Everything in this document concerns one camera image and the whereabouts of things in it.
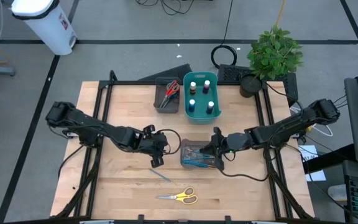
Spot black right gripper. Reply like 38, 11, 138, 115
199, 126, 231, 171

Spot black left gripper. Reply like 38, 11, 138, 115
135, 124, 170, 169

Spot thin blue paintbrush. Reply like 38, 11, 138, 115
185, 149, 214, 156

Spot blue and orange pens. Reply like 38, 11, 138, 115
181, 161, 218, 169

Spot blue handled scissors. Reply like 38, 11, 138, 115
167, 92, 180, 105

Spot yellow handled scissors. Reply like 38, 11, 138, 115
155, 186, 198, 205

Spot red handled scissors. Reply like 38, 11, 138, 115
159, 80, 181, 109

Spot wide grey translucent bin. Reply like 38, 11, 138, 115
180, 139, 225, 170

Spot narrow grey translucent bin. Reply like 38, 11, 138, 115
153, 77, 181, 114

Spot teal plastic bin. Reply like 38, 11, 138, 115
183, 71, 222, 124

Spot black plant pot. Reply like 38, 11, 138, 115
239, 73, 263, 99

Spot black perforated panel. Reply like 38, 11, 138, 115
216, 64, 298, 106

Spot white paper sheet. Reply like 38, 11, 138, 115
298, 144, 326, 182

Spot green leafy plant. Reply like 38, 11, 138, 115
246, 24, 304, 81

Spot black desk beam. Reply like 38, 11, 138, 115
303, 144, 354, 174

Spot white trash bin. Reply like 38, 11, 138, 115
11, 0, 78, 56

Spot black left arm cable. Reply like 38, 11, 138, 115
162, 128, 182, 156

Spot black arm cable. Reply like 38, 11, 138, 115
162, 128, 182, 156
219, 152, 270, 182

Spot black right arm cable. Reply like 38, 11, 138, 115
219, 152, 270, 182

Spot white cable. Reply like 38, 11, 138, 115
290, 105, 334, 138

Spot black coiled floor cable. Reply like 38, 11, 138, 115
210, 0, 238, 70

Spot yellow hanging cable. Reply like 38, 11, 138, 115
275, 0, 287, 27

